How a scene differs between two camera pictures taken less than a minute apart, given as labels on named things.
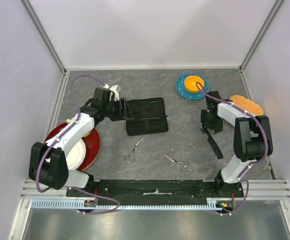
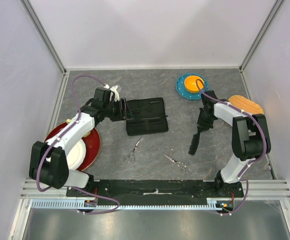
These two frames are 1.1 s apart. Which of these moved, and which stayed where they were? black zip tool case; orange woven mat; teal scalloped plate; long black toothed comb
Moved: long black toothed comb
Stayed: orange woven mat; black zip tool case; teal scalloped plate
